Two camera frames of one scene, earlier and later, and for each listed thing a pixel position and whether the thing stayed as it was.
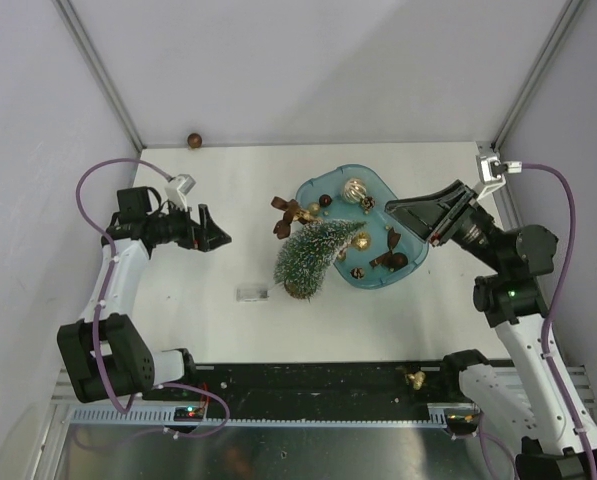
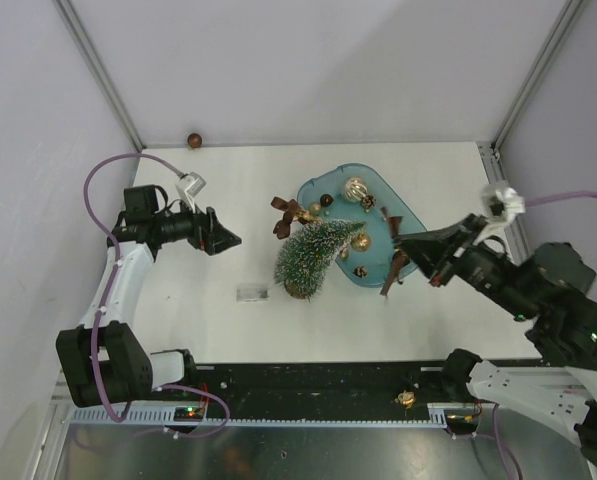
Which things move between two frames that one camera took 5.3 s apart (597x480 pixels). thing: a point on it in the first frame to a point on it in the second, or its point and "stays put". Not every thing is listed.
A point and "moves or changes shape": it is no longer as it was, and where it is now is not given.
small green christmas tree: [303, 260] stays put
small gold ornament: [416, 379] to [406, 398]
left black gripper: [205, 236] stays put
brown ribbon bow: [386, 260] moves or changes shape
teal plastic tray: [387, 251] stays put
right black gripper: [425, 213] to [430, 250]
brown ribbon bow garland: [292, 212] stays put
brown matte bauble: [194, 140] stays put
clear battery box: [253, 294] stays put
